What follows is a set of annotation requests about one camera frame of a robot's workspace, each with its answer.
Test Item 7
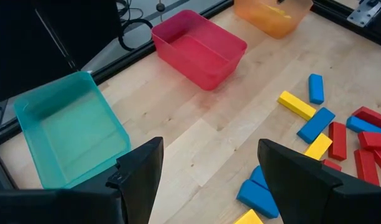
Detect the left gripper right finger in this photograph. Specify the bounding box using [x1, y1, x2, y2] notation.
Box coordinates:
[257, 138, 381, 224]

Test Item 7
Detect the blue wooden block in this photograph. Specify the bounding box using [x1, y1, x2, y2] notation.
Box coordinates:
[308, 73, 325, 105]
[346, 115, 381, 135]
[249, 165, 270, 190]
[296, 107, 336, 144]
[236, 179, 280, 220]

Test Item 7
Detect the red plastic bin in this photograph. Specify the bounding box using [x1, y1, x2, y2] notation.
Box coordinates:
[150, 9, 249, 92]

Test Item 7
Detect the wide yellow wooden block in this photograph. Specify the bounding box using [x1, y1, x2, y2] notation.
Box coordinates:
[233, 208, 265, 224]

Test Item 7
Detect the coiled black cable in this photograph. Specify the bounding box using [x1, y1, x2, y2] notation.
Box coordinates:
[116, 17, 155, 52]

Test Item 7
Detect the black partition panel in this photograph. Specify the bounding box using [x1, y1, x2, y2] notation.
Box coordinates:
[0, 0, 124, 103]

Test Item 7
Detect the orange plastic bin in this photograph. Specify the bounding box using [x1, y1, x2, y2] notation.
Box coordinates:
[233, 0, 314, 40]

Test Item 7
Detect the teal plastic bin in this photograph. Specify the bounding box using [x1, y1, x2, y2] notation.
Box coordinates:
[13, 71, 132, 190]

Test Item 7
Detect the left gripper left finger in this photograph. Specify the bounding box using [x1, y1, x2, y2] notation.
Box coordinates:
[0, 136, 165, 224]

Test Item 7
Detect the silver metal bracket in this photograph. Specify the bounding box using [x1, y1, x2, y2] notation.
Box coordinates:
[346, 0, 381, 29]

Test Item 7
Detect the black cable bundle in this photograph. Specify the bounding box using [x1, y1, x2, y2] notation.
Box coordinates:
[114, 0, 140, 21]

